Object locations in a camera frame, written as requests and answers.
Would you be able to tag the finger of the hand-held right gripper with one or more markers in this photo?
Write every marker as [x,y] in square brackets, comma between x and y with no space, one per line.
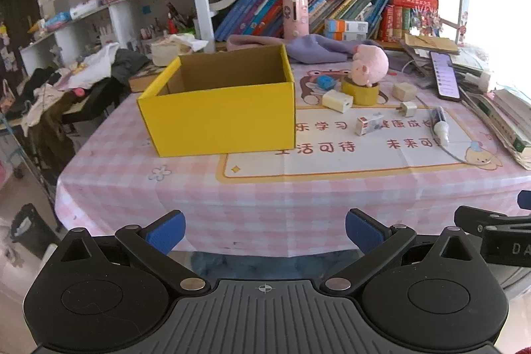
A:
[526,199]
[473,217]

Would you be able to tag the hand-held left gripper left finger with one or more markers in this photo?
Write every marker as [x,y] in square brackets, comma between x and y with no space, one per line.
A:
[168,231]

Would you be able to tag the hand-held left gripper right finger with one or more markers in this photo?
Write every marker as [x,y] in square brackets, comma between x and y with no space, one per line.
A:
[365,231]

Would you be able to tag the small red white carton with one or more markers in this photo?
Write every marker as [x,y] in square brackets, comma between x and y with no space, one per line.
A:
[367,126]

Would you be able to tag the yellow cardboard box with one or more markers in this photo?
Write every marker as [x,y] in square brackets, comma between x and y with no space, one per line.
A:
[224,121]

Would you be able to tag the white pronged plug adapter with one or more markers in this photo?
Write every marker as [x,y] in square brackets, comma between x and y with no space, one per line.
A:
[410,110]

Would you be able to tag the large white charger block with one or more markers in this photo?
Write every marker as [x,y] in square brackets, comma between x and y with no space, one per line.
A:
[337,102]

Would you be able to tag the yellow tape roll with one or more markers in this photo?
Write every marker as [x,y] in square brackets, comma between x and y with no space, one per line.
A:
[361,95]

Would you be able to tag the cream cube charger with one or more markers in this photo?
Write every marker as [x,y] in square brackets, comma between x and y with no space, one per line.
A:
[404,90]

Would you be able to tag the small blue toy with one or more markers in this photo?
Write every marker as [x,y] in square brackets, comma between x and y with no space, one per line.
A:
[325,82]

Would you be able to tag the pink pig plush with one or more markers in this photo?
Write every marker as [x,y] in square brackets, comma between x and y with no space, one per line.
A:
[369,61]

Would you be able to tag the pink cartoon container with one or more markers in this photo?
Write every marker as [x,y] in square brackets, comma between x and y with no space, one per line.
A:
[295,20]

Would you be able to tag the pile of flat books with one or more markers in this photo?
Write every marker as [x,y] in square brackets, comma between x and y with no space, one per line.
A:
[506,121]

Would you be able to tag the black bin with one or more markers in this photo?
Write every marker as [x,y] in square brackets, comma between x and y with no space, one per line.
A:
[29,227]

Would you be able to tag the black side table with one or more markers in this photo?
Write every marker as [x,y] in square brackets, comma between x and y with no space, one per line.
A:
[83,111]

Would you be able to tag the wooden chess box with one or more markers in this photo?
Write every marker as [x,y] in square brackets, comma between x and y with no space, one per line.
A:
[143,82]

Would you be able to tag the olive garment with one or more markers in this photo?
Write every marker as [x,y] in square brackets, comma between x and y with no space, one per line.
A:
[49,134]

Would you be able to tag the dark grey garment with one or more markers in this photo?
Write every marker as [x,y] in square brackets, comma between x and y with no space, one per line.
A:
[128,65]

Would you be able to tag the cream tissue pack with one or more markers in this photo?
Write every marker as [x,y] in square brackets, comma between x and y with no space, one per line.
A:
[166,53]

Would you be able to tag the brown envelopes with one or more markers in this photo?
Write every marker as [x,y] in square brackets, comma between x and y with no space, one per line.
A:
[431,43]

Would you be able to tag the white printed shirt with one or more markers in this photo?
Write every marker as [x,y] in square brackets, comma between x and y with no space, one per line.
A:
[95,65]

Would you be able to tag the purple cloth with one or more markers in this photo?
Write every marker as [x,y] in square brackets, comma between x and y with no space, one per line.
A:
[315,49]

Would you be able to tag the orange blue white carton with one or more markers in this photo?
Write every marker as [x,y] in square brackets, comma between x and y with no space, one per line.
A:
[346,26]
[352,36]

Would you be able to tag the mauve pink cloth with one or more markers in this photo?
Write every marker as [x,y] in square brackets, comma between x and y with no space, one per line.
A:
[249,42]

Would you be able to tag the cup of pens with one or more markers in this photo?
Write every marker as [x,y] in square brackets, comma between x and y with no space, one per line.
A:
[176,22]

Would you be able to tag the red boxed book set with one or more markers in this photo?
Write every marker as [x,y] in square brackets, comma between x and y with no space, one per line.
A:
[398,20]

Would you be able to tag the white flat box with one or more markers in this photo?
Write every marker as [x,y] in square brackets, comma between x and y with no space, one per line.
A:
[85,9]

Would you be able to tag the long row of colourful books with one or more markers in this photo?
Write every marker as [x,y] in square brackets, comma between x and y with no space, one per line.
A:
[257,12]

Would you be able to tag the blue tissue pack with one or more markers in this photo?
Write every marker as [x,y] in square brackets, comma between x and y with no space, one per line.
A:
[56,21]

